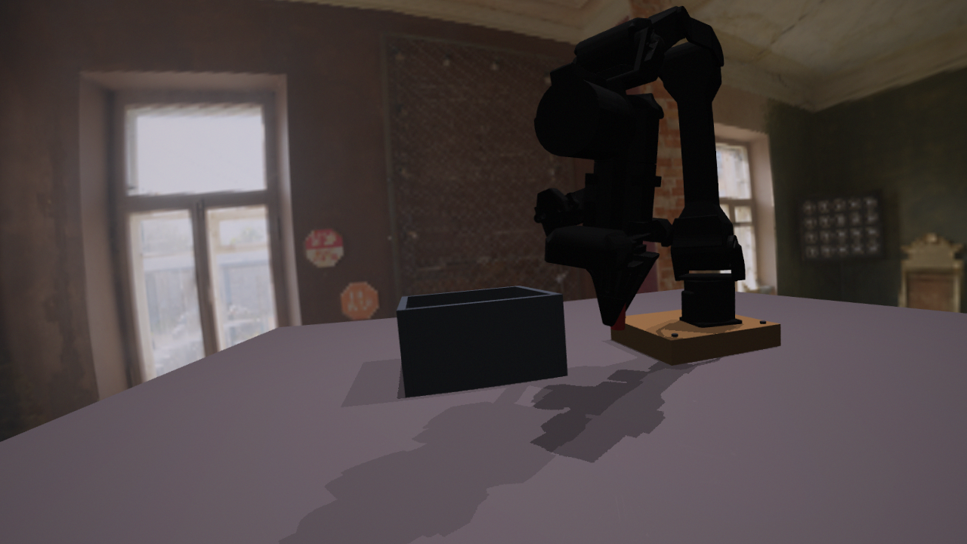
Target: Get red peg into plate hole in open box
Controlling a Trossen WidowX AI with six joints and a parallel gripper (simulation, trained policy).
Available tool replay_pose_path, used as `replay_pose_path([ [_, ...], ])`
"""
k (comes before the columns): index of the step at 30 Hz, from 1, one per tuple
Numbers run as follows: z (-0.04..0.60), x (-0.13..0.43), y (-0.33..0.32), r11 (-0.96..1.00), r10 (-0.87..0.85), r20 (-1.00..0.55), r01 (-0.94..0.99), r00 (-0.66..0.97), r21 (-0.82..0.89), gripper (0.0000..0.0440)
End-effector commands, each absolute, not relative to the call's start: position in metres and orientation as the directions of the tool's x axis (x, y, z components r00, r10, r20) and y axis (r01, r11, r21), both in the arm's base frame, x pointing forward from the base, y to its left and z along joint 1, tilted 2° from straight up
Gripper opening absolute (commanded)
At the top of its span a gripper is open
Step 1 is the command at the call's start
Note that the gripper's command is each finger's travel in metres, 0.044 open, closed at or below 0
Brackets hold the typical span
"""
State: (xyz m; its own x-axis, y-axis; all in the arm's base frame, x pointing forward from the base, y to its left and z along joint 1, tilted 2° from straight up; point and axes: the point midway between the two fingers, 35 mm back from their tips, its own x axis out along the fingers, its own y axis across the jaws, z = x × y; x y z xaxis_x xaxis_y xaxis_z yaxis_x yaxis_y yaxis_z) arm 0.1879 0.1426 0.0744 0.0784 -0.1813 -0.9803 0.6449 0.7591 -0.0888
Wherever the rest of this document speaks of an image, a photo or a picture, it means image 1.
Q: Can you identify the dark red peg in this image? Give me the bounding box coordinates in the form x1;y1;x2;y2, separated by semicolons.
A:
611;303;626;331

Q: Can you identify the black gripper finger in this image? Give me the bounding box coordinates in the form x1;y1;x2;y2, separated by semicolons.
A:
626;252;660;311
586;260;644;326

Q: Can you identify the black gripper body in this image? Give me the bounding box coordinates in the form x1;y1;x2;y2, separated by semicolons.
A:
545;162;675;273

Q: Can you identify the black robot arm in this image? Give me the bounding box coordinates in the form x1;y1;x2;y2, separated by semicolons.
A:
534;6;746;328

